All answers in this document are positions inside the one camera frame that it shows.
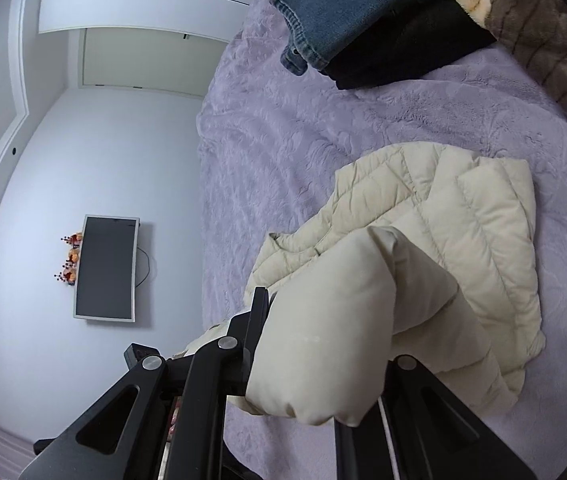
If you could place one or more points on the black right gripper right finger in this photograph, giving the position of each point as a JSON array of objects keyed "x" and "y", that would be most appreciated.
[{"x": 419, "y": 429}]

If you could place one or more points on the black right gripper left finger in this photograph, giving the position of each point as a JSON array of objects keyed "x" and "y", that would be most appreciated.
[{"x": 164, "y": 419}]

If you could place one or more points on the cream quilted down jacket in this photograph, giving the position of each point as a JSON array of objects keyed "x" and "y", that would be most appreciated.
[{"x": 422, "y": 248}]

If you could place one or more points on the orange red flower decoration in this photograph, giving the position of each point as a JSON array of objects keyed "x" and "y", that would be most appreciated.
[{"x": 69, "y": 269}]

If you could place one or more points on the lavender embossed plush blanket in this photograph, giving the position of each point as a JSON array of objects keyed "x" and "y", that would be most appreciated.
[{"x": 270, "y": 143}]

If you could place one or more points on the white built-in wardrobe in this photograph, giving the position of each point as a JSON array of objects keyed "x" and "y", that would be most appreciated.
[{"x": 161, "y": 45}]

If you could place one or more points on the folded dark blue jeans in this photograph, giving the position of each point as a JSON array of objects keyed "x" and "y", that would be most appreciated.
[{"x": 370, "y": 43}]

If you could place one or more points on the wall mounted flat television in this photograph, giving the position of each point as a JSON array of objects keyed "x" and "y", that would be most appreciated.
[{"x": 105, "y": 285}]

